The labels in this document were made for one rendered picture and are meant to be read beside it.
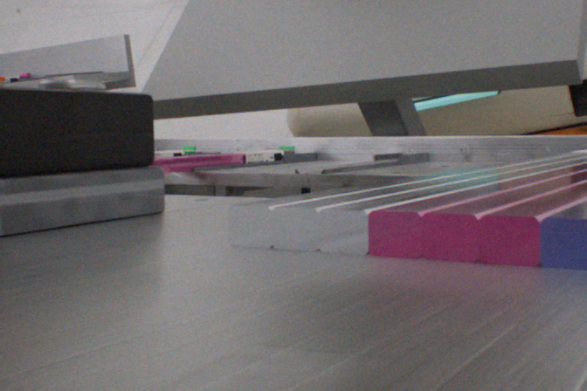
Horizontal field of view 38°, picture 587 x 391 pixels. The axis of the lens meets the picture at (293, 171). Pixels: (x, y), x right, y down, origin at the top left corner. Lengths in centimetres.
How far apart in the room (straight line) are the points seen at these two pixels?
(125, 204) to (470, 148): 46
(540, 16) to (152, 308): 91
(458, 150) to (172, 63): 61
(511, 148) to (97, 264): 55
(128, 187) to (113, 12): 246
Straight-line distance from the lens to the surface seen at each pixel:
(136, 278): 19
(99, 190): 30
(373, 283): 17
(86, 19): 282
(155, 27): 257
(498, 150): 72
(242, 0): 128
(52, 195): 28
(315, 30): 115
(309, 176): 58
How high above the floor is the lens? 125
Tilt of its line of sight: 42 degrees down
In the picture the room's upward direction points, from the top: 31 degrees counter-clockwise
